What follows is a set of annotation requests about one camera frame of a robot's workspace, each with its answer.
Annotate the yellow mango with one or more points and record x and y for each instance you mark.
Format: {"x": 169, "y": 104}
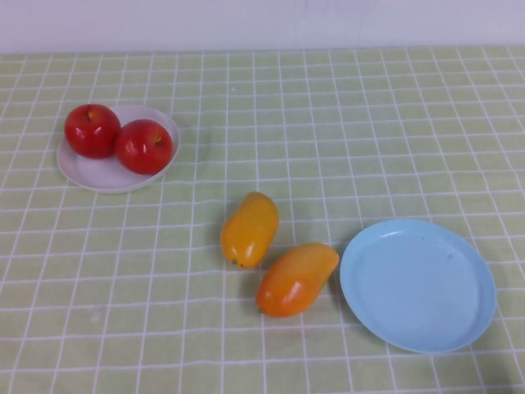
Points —
{"x": 250, "y": 230}

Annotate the green checkered tablecloth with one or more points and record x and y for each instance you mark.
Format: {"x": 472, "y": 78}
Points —
{"x": 328, "y": 123}

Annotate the orange mango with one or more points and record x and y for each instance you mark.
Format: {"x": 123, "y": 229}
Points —
{"x": 295, "y": 281}

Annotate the white round plate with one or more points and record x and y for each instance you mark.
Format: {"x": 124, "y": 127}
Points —
{"x": 98, "y": 176}

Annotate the red apple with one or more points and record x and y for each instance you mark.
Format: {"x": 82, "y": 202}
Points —
{"x": 143, "y": 147}
{"x": 92, "y": 131}

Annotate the light blue round plate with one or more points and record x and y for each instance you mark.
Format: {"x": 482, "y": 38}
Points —
{"x": 418, "y": 287}

